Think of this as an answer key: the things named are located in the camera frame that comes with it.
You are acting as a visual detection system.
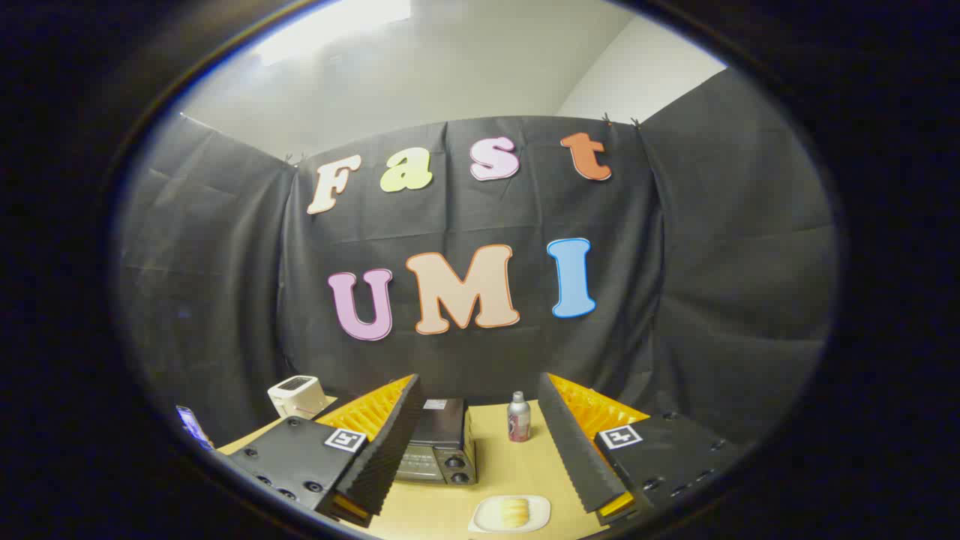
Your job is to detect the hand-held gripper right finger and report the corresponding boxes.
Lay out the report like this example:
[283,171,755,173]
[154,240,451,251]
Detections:
[537,372,752,527]

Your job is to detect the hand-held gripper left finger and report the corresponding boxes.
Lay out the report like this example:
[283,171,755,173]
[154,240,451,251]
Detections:
[217,373,425,530]

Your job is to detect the black toaster oven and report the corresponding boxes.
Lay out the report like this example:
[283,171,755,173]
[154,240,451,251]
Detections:
[394,397,479,486]

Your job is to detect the white pop-up toaster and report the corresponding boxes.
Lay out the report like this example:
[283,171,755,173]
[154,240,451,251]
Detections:
[267,375,329,419]

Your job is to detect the pink drink bottle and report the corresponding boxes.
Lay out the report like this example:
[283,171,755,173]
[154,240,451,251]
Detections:
[507,391,531,443]

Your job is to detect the white square plate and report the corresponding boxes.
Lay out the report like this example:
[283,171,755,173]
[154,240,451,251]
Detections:
[469,493,552,535]

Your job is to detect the smartphone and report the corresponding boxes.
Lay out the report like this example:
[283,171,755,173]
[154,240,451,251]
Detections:
[176,406,213,449]

